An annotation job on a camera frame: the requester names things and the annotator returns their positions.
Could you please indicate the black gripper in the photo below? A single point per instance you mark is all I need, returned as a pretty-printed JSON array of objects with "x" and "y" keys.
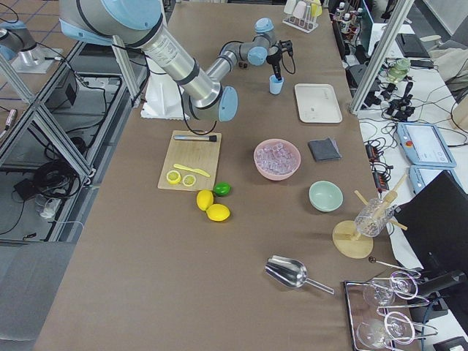
[{"x": 274, "y": 61}]

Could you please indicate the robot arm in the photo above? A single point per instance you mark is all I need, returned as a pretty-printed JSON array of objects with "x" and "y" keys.
[
  {"x": 140, "y": 25},
  {"x": 15, "y": 38}
]

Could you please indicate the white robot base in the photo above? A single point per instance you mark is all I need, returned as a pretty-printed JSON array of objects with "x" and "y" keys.
[{"x": 162, "y": 99}]

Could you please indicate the light blue cup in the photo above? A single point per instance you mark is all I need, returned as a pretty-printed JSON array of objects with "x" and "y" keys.
[{"x": 275, "y": 84}]

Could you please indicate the pink plastic cup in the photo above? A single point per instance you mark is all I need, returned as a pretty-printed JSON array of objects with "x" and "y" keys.
[{"x": 300, "y": 9}]

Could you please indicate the white plastic cup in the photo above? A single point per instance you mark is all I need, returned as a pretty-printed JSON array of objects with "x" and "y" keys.
[{"x": 289, "y": 6}]

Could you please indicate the yellow plastic cup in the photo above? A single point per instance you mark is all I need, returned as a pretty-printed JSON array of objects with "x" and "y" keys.
[{"x": 316, "y": 8}]

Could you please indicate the clear ice cubes pile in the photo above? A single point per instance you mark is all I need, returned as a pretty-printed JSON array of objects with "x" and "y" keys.
[{"x": 276, "y": 158}]

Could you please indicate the wooden cup tree stand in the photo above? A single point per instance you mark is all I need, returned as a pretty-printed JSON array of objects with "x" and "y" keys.
[{"x": 352, "y": 244}]

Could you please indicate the steel ice scoop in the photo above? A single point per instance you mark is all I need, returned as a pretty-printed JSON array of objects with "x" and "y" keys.
[{"x": 292, "y": 273}]

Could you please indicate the cream rabbit tray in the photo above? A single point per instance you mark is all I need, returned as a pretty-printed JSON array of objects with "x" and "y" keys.
[{"x": 317, "y": 103}]

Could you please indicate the pink bowl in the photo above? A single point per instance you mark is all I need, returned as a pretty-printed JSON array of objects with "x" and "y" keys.
[{"x": 278, "y": 177}]

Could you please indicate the grey folded cloth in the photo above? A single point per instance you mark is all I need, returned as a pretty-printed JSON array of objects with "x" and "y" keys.
[{"x": 324, "y": 150}]

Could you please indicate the steel muddler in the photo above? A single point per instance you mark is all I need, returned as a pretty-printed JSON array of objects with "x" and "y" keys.
[{"x": 202, "y": 138}]

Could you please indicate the wooden cutting board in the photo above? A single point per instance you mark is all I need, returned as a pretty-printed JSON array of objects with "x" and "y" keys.
[{"x": 202, "y": 155}]

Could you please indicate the yellow plastic knife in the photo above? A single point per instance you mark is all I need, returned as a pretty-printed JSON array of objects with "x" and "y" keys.
[{"x": 193, "y": 170}]

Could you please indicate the green lime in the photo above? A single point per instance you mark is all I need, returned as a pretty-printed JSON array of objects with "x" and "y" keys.
[{"x": 222, "y": 189}]

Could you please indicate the green bowl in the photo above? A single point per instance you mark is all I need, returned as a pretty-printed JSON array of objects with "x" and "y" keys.
[{"x": 325, "y": 196}]

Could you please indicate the lemon slice far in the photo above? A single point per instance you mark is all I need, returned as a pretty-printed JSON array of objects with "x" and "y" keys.
[{"x": 189, "y": 180}]

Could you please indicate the lemon slice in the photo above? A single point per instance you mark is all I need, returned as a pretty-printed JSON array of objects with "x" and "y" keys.
[
  {"x": 173, "y": 177},
  {"x": 189, "y": 180}
]

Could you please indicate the whole lemon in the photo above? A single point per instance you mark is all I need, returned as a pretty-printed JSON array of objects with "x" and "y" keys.
[
  {"x": 218, "y": 212},
  {"x": 204, "y": 199}
]

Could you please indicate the lemon slice near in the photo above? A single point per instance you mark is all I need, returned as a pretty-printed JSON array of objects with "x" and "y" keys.
[{"x": 173, "y": 177}]

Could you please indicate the teach pendant upper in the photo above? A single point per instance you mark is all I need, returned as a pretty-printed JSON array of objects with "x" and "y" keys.
[{"x": 423, "y": 144}]

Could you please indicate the teach pendant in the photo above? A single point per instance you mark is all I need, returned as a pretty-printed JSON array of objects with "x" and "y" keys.
[
  {"x": 420, "y": 176},
  {"x": 423, "y": 144}
]

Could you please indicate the clear textured glass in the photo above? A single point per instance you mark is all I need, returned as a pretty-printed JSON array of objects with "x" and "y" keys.
[{"x": 373, "y": 218}]

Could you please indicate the teach pendant lower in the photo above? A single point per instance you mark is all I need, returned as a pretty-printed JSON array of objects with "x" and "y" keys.
[{"x": 420, "y": 176}]

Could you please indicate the bar spoon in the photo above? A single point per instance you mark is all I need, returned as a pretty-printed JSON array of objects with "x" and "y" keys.
[{"x": 374, "y": 260}]

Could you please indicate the black monitor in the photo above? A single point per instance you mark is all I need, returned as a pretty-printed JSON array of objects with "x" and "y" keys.
[{"x": 436, "y": 220}]

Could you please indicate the wine glass upper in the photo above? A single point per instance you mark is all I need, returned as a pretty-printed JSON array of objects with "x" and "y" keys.
[{"x": 384, "y": 291}]

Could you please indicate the metal wine glass rack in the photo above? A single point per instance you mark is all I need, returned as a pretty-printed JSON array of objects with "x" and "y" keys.
[{"x": 358, "y": 311}]

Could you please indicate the wine glass lower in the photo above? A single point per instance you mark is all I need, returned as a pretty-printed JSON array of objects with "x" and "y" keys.
[{"x": 394, "y": 330}]

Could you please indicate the white wire cup rack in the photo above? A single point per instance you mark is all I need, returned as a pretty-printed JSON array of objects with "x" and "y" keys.
[{"x": 307, "y": 24}]

